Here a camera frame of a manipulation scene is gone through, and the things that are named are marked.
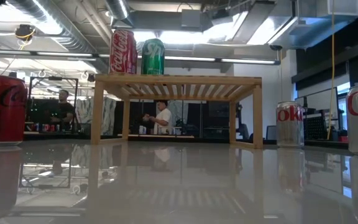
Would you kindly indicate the green Sprite can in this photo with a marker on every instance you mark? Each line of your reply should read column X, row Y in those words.
column 153, row 59

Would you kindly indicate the red Coca-Cola Star Wars can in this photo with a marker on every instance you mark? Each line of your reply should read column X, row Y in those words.
column 121, row 53

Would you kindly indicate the wooden slatted shelf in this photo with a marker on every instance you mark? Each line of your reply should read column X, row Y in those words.
column 179, row 80

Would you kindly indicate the person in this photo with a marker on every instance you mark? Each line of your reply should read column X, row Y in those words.
column 163, row 116
column 64, row 112

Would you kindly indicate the long ceiling tube light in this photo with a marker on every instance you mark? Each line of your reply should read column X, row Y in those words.
column 247, row 61

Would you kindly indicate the grey box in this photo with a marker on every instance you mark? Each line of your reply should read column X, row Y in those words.
column 271, row 133

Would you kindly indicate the black perforated rack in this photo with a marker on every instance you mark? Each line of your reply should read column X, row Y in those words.
column 315, row 127

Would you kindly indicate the red can with black script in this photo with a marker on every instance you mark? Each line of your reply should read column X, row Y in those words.
column 2, row 109

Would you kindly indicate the black ceiling camera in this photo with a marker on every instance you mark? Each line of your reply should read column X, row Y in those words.
column 276, row 47

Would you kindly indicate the short round silver duct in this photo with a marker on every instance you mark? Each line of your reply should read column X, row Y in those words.
column 118, row 11

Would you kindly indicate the black workstation frame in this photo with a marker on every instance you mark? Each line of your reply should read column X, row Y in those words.
column 54, row 78

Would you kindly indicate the long round silver air duct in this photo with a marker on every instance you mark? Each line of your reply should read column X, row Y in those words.
column 67, row 34

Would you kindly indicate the rectangular silver air duct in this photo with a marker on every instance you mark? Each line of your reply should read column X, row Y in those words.
column 291, row 31

